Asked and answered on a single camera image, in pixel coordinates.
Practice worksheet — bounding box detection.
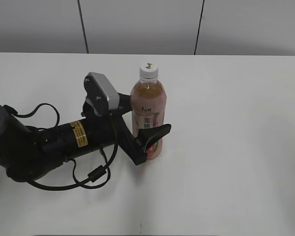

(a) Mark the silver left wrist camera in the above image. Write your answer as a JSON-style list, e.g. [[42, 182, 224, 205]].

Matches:
[[84, 72, 119, 117]]

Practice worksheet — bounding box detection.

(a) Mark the pink peach tea bottle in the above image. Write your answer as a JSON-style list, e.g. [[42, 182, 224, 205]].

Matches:
[[130, 62, 168, 160]]

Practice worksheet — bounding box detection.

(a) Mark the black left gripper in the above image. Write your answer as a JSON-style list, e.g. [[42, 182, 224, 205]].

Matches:
[[81, 93, 172, 165]]

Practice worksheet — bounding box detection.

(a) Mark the white bottle cap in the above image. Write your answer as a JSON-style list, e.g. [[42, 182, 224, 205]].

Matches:
[[139, 62, 158, 79]]

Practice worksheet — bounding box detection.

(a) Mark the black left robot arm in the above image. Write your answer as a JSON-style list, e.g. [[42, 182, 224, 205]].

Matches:
[[0, 94, 172, 182]]

